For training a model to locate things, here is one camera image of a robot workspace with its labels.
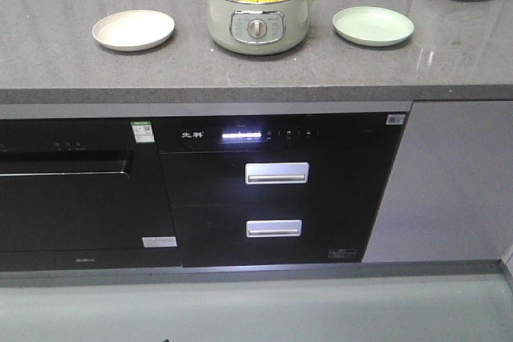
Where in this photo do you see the green electric cooking pot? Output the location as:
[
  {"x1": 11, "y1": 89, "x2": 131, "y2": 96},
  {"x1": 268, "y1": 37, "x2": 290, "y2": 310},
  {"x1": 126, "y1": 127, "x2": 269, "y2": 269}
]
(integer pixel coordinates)
[{"x1": 206, "y1": 0, "x2": 315, "y2": 55}]

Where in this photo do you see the grey right cabinet door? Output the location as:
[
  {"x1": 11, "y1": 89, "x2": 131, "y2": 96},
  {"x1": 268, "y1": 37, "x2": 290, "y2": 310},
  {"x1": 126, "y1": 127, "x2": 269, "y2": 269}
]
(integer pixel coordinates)
[{"x1": 364, "y1": 101, "x2": 512, "y2": 263}]

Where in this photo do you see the black built-in dishwasher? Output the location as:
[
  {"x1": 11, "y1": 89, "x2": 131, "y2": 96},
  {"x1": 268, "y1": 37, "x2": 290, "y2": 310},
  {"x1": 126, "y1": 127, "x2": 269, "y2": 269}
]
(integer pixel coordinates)
[{"x1": 1, "y1": 106, "x2": 180, "y2": 272}]

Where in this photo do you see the black disinfection cabinet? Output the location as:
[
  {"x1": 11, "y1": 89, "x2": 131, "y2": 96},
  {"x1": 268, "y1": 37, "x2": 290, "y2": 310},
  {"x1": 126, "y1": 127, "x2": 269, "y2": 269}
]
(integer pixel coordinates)
[{"x1": 153, "y1": 111, "x2": 407, "y2": 268}]

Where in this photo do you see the cream white plate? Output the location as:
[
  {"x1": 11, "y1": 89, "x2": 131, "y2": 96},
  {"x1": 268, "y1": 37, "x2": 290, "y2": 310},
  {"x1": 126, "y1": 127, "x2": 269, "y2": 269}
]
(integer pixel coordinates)
[{"x1": 91, "y1": 10, "x2": 176, "y2": 52}]

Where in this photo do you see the light green plate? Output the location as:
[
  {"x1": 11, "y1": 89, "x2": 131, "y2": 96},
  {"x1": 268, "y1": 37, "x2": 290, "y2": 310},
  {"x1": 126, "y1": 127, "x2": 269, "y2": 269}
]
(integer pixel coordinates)
[{"x1": 333, "y1": 6, "x2": 414, "y2": 47}]

